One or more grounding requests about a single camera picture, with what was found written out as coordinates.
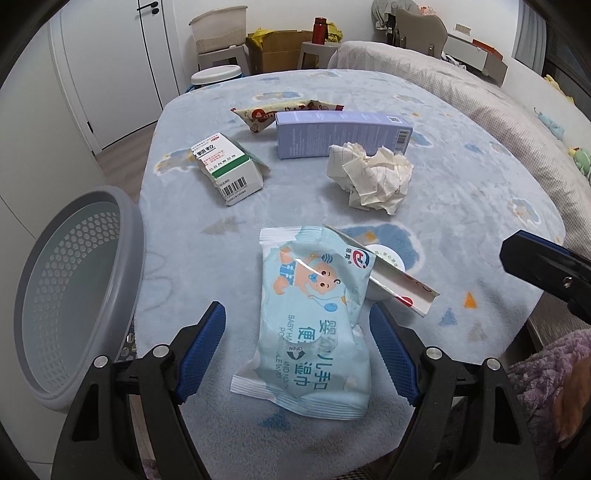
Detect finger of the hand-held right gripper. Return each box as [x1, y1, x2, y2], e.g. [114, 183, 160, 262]
[501, 229, 591, 324]

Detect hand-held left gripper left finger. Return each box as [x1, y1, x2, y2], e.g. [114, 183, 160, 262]
[51, 301, 227, 480]

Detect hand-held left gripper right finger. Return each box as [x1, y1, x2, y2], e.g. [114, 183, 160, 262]
[368, 302, 539, 480]

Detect white snack wrapper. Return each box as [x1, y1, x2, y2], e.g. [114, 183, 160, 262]
[322, 223, 438, 319]

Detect light blue wet wipes packet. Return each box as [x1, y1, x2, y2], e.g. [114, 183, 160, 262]
[230, 224, 379, 422]

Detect white jar red label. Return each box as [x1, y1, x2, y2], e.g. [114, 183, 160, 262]
[358, 237, 408, 301]

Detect grey perforated wastebasket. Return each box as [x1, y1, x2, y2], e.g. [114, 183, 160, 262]
[13, 186, 146, 413]

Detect white paper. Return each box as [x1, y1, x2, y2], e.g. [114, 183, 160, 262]
[327, 141, 414, 217]

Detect white green medicine box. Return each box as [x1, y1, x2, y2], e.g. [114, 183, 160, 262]
[190, 132, 272, 206]

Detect long purple carton box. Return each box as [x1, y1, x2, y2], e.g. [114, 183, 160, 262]
[274, 111, 413, 160]

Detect beige red snack packet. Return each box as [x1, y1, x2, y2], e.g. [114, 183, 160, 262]
[230, 98, 345, 134]

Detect green plush toy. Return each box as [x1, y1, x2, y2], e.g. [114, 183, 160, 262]
[568, 145, 591, 181]

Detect purple fleece clothing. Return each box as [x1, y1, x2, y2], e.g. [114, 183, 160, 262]
[508, 328, 591, 462]

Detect light blue plush toy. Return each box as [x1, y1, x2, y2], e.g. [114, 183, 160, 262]
[536, 108, 566, 139]

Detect beige quilt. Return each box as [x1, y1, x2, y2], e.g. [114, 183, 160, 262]
[328, 41, 591, 245]

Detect yellow plush toy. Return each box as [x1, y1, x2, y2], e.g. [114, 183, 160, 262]
[545, 74, 575, 104]

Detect white desk drawer unit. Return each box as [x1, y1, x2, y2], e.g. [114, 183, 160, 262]
[443, 23, 509, 86]

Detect white wardrobe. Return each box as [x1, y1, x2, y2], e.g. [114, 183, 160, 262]
[0, 18, 105, 370]

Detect beige chair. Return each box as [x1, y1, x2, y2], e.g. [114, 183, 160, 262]
[385, 8, 448, 51]

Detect white round stool blue legs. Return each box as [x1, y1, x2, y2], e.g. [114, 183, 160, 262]
[187, 65, 244, 93]

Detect white door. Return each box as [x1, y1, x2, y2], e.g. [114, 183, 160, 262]
[60, 0, 181, 151]

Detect grey plastic stool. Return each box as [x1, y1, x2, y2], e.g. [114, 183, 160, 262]
[297, 41, 342, 70]
[196, 44, 252, 77]

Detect cardboard box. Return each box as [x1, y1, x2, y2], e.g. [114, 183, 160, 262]
[246, 30, 314, 75]

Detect grey cloth pile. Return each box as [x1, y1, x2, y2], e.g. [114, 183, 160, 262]
[372, 0, 416, 28]

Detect white storage basket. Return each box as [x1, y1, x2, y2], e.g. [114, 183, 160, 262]
[189, 6, 249, 52]

